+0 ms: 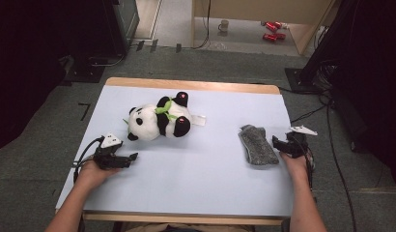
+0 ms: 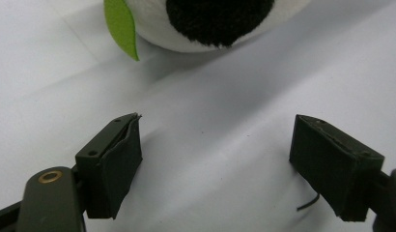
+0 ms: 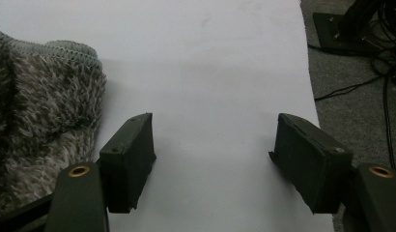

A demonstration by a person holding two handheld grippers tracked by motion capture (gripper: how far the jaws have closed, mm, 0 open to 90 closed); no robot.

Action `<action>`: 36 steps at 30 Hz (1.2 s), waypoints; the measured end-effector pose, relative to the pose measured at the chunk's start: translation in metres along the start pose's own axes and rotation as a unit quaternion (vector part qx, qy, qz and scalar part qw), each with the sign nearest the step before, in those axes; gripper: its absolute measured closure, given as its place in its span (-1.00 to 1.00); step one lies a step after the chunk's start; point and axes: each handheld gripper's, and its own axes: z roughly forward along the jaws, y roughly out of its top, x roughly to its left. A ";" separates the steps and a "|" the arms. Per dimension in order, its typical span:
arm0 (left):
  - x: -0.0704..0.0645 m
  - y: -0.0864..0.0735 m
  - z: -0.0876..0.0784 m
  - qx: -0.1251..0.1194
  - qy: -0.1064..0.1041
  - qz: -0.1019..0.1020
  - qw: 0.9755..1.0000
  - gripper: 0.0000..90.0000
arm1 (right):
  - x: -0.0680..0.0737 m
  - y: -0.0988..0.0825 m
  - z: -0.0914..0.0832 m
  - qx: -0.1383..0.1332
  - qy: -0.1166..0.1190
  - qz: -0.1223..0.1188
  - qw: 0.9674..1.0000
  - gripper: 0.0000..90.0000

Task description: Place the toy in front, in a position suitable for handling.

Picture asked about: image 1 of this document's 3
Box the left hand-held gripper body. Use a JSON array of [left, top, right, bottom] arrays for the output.
[[93, 131, 124, 171]]

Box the short black floor cable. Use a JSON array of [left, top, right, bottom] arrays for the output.
[[291, 105, 329, 124]]

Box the black stand with base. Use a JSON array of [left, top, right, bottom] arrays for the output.
[[284, 0, 358, 95]]

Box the black hanging cable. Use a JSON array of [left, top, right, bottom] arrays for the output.
[[192, 0, 212, 50]]

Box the black stand base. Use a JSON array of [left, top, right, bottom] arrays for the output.
[[62, 57, 105, 84]]

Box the wooden table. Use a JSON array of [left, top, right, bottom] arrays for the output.
[[54, 76, 296, 226]]

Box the light blue table mat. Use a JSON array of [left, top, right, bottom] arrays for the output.
[[55, 85, 296, 218]]

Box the hand-held gripper cable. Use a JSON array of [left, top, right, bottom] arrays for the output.
[[72, 136, 105, 183], [294, 134, 318, 194]]

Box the person's left hand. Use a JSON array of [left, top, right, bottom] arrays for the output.
[[77, 159, 123, 191]]

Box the person's right hand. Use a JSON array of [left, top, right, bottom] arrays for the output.
[[279, 154, 311, 180]]

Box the bundle of cables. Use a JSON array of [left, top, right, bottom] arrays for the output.
[[315, 61, 339, 95]]

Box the grey cloth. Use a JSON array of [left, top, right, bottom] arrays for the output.
[[238, 124, 280, 166]]

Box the left hand-held gripper cable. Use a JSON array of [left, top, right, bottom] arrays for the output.
[[72, 136, 105, 183]]

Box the black curtain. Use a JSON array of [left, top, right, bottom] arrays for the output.
[[0, 0, 69, 154], [330, 0, 396, 194]]

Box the dark cabinet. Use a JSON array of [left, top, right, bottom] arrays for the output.
[[102, 0, 141, 56]]

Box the right hand-held gripper cable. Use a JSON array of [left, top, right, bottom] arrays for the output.
[[294, 134, 318, 194]]

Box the panda plush toy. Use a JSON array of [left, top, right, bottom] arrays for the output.
[[123, 91, 207, 142]]

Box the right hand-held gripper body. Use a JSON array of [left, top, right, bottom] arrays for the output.
[[285, 125, 319, 159]]

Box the light wooden cabinet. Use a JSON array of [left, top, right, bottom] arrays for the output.
[[190, 0, 335, 56]]

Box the long black floor cable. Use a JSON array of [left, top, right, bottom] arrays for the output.
[[325, 96, 358, 232]]

